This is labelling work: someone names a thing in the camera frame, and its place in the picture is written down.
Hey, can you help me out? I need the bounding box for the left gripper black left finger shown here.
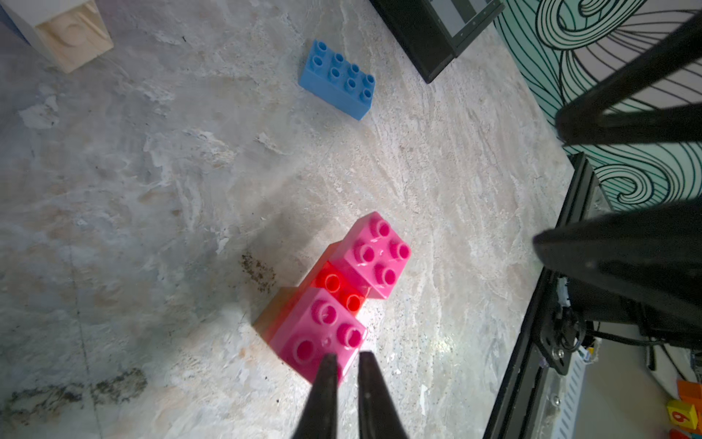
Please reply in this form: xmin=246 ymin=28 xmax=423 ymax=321
xmin=292 ymin=354 xmax=338 ymax=439

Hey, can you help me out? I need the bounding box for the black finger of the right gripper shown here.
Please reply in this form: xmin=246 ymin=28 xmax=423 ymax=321
xmin=533 ymin=199 xmax=701 ymax=327
xmin=555 ymin=13 xmax=702 ymax=146

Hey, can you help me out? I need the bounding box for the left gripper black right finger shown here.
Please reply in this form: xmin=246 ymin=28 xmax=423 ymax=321
xmin=358 ymin=351 xmax=409 ymax=439

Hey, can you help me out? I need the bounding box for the pink lego brick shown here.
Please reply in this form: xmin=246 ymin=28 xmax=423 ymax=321
xmin=329 ymin=211 xmax=412 ymax=300
xmin=270 ymin=287 xmax=367 ymax=382

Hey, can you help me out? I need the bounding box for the red lego brick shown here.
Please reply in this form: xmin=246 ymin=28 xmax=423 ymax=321
xmin=296 ymin=241 xmax=373 ymax=316

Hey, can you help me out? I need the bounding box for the light blue lego brick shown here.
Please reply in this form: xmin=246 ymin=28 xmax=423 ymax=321
xmin=299 ymin=40 xmax=377 ymax=121

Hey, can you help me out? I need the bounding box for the white lego brick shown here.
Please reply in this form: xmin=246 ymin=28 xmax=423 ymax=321
xmin=1 ymin=0 xmax=114 ymax=73

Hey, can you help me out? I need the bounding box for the orange lego brick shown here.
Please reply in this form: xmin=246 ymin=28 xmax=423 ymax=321
xmin=253 ymin=287 xmax=299 ymax=344

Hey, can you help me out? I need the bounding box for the black grey chessboard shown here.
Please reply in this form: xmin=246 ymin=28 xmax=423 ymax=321
xmin=371 ymin=0 xmax=506 ymax=84

